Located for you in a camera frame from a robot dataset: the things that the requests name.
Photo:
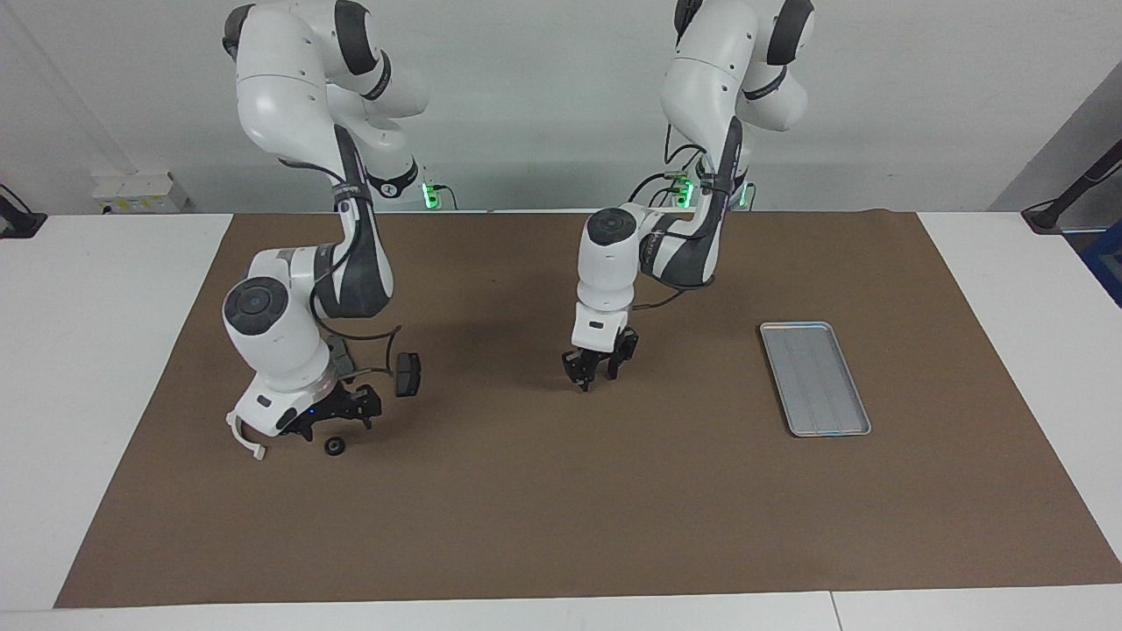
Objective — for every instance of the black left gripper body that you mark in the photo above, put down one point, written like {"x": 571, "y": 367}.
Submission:
{"x": 596, "y": 358}

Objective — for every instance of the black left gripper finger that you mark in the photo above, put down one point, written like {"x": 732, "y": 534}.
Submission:
{"x": 622, "y": 355}
{"x": 583, "y": 377}

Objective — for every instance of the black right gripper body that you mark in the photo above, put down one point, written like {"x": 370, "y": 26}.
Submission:
{"x": 329, "y": 412}

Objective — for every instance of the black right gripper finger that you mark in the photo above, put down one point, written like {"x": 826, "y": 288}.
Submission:
{"x": 372, "y": 405}
{"x": 308, "y": 432}

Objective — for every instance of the black bearing gear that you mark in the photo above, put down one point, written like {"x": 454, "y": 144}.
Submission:
{"x": 334, "y": 446}

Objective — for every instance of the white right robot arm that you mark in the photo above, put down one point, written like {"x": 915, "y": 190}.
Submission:
{"x": 280, "y": 88}

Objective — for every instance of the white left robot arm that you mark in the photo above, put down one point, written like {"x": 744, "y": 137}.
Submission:
{"x": 701, "y": 70}

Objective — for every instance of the silver metal tray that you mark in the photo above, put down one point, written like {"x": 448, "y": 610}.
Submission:
{"x": 815, "y": 377}

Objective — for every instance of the dark grey rectangular brake pad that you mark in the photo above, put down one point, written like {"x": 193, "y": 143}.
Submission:
{"x": 408, "y": 375}

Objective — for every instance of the dark grey curved brake pad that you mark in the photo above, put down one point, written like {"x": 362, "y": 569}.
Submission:
{"x": 342, "y": 358}

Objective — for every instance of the brown table mat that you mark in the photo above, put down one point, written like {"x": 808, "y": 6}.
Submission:
{"x": 561, "y": 508}

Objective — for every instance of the white power strip box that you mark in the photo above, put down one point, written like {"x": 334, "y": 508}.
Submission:
{"x": 136, "y": 191}

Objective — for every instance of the black table clamp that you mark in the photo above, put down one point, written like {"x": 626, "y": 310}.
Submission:
{"x": 17, "y": 223}

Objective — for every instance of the blue crate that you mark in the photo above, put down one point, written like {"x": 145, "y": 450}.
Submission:
{"x": 1106, "y": 267}

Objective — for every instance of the white semicircular bracket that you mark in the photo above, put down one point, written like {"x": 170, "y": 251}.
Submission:
{"x": 248, "y": 447}

